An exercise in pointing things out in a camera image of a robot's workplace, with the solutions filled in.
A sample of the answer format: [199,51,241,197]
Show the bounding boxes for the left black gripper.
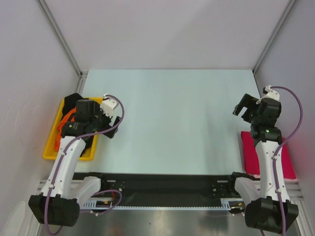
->
[89,103,121,138]

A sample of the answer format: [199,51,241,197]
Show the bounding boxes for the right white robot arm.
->
[227,92,299,235]

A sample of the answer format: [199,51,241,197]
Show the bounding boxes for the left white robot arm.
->
[28,94,124,227]

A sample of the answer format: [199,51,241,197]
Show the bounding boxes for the black t shirt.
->
[61,93,98,155]

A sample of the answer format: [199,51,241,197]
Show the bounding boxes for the orange t shirt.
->
[54,108,76,152]

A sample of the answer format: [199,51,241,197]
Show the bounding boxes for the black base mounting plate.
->
[73,172,261,208]

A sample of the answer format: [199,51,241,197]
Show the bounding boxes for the yellow plastic tray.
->
[43,98,98,161]

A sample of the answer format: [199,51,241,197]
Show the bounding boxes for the folded pink t shirt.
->
[251,175,298,182]

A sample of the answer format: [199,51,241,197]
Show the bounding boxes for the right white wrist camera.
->
[256,85,280,104]

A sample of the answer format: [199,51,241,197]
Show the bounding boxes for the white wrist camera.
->
[256,85,280,104]
[100,94,118,117]

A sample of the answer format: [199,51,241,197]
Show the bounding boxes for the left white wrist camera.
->
[100,94,118,117]

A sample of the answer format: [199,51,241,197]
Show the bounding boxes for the left grey cable duct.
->
[80,198,120,211]

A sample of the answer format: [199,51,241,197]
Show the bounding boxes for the grey cable duct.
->
[220,198,246,210]
[80,198,120,211]

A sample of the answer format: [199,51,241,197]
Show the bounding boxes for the aluminium frame rail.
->
[36,179,304,200]

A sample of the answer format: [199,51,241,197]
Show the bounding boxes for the right grey cable duct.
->
[220,198,246,210]

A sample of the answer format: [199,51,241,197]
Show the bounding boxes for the right corner aluminium post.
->
[252,0,299,76]

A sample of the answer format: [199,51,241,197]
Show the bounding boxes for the corner aluminium post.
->
[36,0,83,79]
[252,0,299,76]

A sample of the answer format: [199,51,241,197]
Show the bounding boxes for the left corner aluminium post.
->
[36,0,83,79]

